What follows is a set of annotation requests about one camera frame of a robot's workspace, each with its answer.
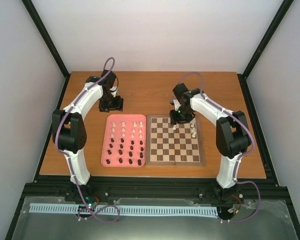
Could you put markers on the left controller circuit board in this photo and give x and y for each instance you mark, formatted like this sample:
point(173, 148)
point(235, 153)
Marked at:
point(92, 200)

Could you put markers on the light blue cable duct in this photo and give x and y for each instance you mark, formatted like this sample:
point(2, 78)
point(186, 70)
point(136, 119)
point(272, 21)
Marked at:
point(126, 210)

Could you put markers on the wooden chessboard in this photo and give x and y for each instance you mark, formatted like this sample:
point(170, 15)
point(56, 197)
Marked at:
point(168, 147)

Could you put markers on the black aluminium frame rail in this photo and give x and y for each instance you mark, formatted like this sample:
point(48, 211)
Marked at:
point(203, 190)

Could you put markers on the controller circuit board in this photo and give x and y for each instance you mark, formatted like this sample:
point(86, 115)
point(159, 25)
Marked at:
point(236, 206)
point(92, 200)

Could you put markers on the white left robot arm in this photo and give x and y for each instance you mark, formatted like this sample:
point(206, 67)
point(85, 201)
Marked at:
point(68, 129)

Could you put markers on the right controller circuit board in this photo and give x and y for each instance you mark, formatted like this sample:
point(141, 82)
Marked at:
point(236, 206)

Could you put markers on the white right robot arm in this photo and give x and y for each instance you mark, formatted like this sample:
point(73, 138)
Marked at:
point(232, 132)

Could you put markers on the pink plastic tray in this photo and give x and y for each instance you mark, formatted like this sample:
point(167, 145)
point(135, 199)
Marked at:
point(135, 152)

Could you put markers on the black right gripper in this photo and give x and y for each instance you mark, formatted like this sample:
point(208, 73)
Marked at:
point(174, 120)

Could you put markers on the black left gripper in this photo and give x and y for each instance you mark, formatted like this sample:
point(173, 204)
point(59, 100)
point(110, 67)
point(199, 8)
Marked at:
point(118, 106)

